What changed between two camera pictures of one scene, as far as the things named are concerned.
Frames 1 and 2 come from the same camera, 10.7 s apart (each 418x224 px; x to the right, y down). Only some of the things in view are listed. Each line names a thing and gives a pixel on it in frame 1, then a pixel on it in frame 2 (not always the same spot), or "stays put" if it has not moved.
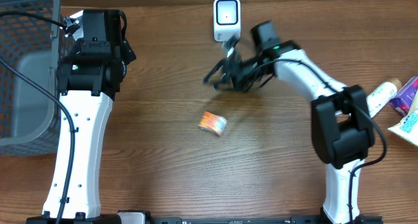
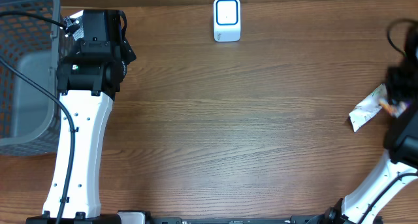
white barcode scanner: (226, 18) stays put
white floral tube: (380, 97) stays put
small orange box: (211, 122) -> (396, 109)
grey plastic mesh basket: (30, 121) stays put
